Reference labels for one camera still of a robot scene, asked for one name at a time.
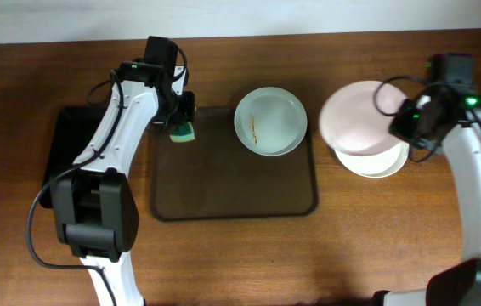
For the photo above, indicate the white plate front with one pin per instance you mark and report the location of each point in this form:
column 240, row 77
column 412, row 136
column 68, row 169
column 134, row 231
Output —
column 354, row 119

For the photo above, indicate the black rectangular tray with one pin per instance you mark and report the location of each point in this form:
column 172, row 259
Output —
column 75, row 127

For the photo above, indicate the green yellow sponge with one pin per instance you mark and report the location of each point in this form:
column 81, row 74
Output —
column 182, row 133

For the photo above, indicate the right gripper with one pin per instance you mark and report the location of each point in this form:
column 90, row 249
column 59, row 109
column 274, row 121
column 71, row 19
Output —
column 404, row 126

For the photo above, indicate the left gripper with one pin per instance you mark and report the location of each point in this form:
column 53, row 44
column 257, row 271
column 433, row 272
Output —
column 182, row 113

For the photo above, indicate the pale green stained plate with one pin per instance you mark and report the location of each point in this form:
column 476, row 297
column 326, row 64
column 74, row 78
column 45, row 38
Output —
column 270, row 121

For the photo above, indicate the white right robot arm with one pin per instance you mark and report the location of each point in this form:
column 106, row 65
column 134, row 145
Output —
column 461, row 284

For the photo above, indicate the white plate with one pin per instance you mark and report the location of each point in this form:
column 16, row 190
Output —
column 354, row 119
column 377, row 166

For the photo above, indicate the brown serving tray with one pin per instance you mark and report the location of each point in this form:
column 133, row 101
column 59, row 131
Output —
column 215, row 176

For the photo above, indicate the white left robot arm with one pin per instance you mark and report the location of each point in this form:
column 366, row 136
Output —
column 94, row 210

